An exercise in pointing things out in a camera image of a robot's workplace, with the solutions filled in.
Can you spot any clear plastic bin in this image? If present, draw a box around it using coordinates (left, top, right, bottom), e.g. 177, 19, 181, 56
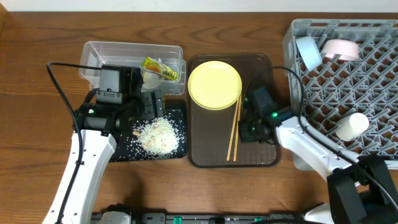
80, 41, 186, 95

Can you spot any grey dishwasher rack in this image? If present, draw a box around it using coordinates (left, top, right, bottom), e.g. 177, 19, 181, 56
282, 19, 397, 170

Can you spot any right black cable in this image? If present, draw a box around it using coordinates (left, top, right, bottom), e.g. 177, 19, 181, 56
245, 65, 398, 212

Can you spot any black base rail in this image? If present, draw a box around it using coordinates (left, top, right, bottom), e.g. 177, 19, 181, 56
90, 212, 305, 224

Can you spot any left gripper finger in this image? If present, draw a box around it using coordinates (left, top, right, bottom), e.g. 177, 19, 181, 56
141, 92, 155, 119
153, 90, 165, 118

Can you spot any white cup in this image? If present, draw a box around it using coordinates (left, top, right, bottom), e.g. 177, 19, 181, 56
335, 113, 369, 141

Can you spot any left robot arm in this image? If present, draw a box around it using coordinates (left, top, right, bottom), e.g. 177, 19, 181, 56
44, 62, 164, 223

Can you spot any pile of rice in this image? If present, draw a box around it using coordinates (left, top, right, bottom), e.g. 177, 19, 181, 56
126, 110, 187, 161

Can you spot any light blue bowl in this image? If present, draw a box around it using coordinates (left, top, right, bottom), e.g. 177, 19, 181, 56
296, 36, 322, 72

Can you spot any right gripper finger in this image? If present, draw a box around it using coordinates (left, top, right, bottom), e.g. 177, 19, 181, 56
238, 120, 254, 142
255, 124, 275, 144

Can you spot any pink bowl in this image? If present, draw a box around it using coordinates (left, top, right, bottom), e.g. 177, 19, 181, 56
321, 39, 359, 61

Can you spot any left black cable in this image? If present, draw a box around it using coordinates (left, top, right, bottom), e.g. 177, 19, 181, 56
45, 60, 103, 224

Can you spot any black tray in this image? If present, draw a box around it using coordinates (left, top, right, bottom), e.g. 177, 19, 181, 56
110, 100, 187, 162

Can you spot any wooden chopstick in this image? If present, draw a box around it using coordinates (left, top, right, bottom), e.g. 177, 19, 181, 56
226, 95, 241, 161
233, 95, 242, 162

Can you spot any black cable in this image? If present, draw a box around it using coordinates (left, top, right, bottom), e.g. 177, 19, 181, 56
45, 60, 103, 224
245, 65, 398, 212

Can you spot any green snack wrapper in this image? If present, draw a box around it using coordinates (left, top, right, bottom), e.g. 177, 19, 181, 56
141, 57, 178, 80

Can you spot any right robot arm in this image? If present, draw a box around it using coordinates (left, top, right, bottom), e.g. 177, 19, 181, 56
239, 87, 397, 223

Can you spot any brown serving tray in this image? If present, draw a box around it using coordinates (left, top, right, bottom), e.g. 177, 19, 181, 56
188, 53, 281, 168

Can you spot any yellow plate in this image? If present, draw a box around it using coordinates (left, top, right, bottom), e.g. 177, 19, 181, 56
188, 61, 243, 110

